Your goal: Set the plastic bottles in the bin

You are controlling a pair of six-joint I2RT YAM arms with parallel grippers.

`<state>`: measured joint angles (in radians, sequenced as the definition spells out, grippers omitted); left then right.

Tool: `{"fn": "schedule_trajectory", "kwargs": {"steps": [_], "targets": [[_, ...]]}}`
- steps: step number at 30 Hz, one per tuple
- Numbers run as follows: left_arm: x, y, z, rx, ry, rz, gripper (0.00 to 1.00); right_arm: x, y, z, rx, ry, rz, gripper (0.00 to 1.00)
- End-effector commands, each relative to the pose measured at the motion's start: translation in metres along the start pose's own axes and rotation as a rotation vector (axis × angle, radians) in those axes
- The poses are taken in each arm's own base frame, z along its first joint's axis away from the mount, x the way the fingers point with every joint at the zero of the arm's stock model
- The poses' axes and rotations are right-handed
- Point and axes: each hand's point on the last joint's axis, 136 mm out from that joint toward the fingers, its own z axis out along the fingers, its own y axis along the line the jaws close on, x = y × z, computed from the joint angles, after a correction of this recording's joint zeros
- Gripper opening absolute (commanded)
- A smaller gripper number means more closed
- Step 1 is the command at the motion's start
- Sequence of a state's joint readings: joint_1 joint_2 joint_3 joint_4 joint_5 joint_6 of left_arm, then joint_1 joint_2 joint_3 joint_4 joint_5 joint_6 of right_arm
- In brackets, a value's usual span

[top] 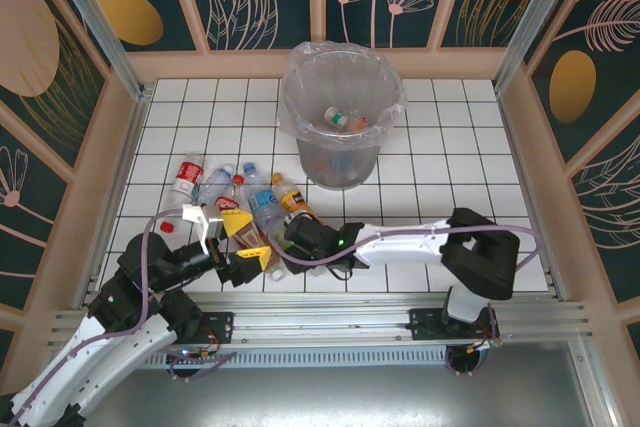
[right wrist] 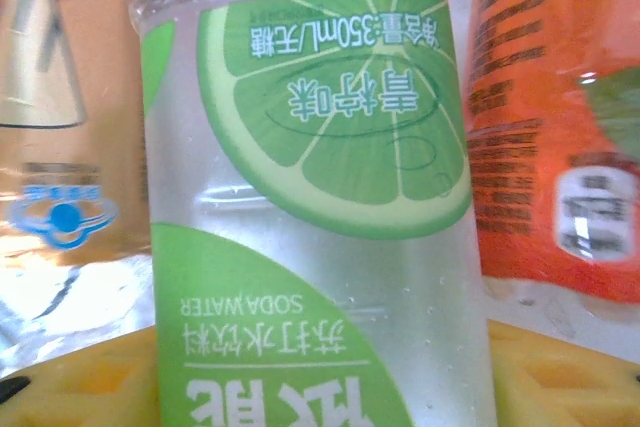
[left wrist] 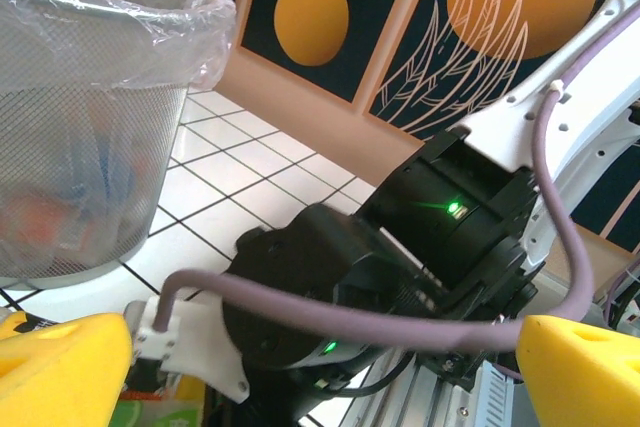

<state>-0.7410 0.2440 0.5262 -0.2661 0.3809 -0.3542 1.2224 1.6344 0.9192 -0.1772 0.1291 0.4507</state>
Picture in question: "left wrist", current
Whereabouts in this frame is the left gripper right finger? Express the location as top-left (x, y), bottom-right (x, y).
top-left (517, 314), bottom-right (640, 427)

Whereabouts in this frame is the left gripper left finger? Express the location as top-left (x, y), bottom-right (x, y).
top-left (0, 311), bottom-right (135, 427)

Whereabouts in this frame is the green label clear bottle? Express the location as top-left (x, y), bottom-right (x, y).
top-left (115, 394), bottom-right (206, 427)

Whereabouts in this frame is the metal mesh waste bin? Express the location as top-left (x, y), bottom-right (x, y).
top-left (0, 0), bottom-right (231, 293)

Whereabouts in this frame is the clear plastic bin liner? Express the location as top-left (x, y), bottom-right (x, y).
top-left (0, 0), bottom-right (239, 93)

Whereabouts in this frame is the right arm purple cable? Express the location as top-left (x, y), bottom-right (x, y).
top-left (152, 6), bottom-right (640, 353)

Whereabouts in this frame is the aluminium mounting rail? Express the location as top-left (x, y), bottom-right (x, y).
top-left (299, 354), bottom-right (526, 427)

